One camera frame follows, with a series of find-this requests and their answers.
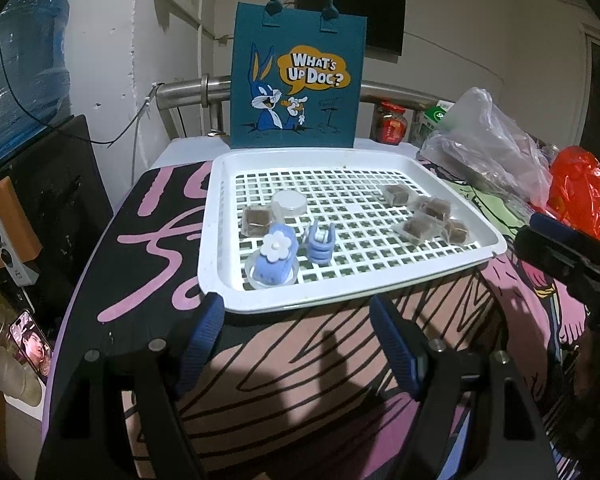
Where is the brown snack cube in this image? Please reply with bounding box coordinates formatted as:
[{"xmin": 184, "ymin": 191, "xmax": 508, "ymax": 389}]
[
  {"xmin": 415, "ymin": 197, "xmax": 452, "ymax": 222},
  {"xmin": 380, "ymin": 183, "xmax": 417, "ymax": 207},
  {"xmin": 391, "ymin": 211, "xmax": 443, "ymax": 245},
  {"xmin": 441, "ymin": 218, "xmax": 474, "ymax": 246},
  {"xmin": 240, "ymin": 204, "xmax": 280, "ymax": 237}
]

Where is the blue hair claw clip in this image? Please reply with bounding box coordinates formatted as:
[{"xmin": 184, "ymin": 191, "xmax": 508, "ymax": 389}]
[{"xmin": 303, "ymin": 220, "xmax": 336, "ymax": 266}]

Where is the blue flower hair clip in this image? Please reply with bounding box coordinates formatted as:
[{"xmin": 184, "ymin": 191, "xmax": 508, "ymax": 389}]
[{"xmin": 259, "ymin": 223, "xmax": 299, "ymax": 263}]

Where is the person's right hand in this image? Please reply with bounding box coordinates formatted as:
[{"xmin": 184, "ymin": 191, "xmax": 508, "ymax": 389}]
[{"xmin": 573, "ymin": 325, "xmax": 600, "ymax": 399}]

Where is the red plastic bag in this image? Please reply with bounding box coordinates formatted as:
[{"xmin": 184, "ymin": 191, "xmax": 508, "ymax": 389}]
[{"xmin": 546, "ymin": 145, "xmax": 600, "ymax": 241}]

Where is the clear plastic bag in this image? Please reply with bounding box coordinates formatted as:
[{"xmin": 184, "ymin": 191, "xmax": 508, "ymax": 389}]
[{"xmin": 419, "ymin": 87, "xmax": 552, "ymax": 208}]

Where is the smartphone with lit screen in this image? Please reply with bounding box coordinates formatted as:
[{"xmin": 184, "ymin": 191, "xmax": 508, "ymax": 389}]
[{"xmin": 9, "ymin": 310, "xmax": 52, "ymax": 382}]

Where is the green white carton box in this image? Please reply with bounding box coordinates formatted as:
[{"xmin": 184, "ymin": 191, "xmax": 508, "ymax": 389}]
[{"xmin": 410, "ymin": 100, "xmax": 454, "ymax": 148}]

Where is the red lidded sauce jar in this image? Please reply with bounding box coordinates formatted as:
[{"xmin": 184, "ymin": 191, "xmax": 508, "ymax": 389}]
[{"xmin": 370, "ymin": 101, "xmax": 407, "ymax": 145}]

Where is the cartoon printed bed blanket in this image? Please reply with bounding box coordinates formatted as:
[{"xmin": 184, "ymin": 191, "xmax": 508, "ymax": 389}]
[{"xmin": 38, "ymin": 162, "xmax": 588, "ymax": 479}]

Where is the orange wooden speaker box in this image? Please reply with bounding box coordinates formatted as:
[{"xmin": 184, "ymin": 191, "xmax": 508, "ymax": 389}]
[{"xmin": 0, "ymin": 177, "xmax": 42, "ymax": 287}]

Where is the white perforated plastic tray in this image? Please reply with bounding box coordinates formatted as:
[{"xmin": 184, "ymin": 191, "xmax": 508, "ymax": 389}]
[{"xmin": 198, "ymin": 148, "xmax": 507, "ymax": 314}]

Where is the black cabinet under bottle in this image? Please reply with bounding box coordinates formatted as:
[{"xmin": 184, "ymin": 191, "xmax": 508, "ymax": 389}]
[{"xmin": 0, "ymin": 115, "xmax": 112, "ymax": 340}]

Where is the teal Bugs Bunny felt bag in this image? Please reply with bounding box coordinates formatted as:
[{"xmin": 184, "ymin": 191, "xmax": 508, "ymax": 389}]
[{"xmin": 230, "ymin": 0, "xmax": 366, "ymax": 148}]

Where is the blue water dispenser bottle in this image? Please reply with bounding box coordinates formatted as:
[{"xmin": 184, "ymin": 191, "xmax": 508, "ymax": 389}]
[{"xmin": 0, "ymin": 0, "xmax": 70, "ymax": 160}]

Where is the black wall television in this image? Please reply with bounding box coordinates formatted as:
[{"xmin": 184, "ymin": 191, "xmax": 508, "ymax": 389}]
[{"xmin": 296, "ymin": 0, "xmax": 406, "ymax": 55}]

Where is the metal bed rail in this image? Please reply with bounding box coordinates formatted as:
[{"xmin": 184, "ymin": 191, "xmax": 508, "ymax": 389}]
[{"xmin": 155, "ymin": 74, "xmax": 445, "ymax": 140}]

